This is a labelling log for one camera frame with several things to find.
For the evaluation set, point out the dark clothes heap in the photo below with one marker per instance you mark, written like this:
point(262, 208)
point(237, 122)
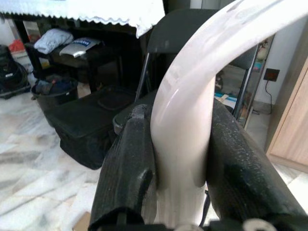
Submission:
point(55, 84)

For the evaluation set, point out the black plastic tub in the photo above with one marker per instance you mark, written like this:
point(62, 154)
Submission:
point(55, 99)

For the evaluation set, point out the black equipment bag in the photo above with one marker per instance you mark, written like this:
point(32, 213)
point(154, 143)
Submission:
point(12, 72)

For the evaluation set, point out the glass display cabinet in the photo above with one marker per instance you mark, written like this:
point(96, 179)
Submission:
point(261, 72)

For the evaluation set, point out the pale blue folded cloth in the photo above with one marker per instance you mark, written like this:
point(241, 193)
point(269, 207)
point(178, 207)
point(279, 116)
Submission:
point(53, 39)

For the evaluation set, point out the red orange cloth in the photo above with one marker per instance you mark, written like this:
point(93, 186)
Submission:
point(16, 45)

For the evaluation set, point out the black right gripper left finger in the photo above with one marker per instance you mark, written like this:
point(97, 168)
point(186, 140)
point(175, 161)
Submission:
point(120, 168)

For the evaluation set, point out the black folding chair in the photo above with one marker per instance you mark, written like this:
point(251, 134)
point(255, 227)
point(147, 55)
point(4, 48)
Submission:
point(163, 31)

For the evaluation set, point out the white scalloped tablecloth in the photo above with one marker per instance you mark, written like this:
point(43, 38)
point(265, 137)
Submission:
point(96, 9)

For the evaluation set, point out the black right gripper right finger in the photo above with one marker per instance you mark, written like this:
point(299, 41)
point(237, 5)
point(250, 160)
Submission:
point(240, 173)

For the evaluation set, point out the light wood cabinet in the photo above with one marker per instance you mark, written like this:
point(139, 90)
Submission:
point(293, 125)

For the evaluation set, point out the black soft case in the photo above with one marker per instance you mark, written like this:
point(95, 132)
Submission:
point(84, 130)

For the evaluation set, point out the black low bench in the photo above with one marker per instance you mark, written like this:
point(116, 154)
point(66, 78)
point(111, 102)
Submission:
point(72, 65)

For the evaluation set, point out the silver blue package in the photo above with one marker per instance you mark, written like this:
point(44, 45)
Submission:
point(77, 49)

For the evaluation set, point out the black wall socket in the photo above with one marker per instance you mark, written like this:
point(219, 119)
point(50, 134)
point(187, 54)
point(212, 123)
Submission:
point(272, 74)

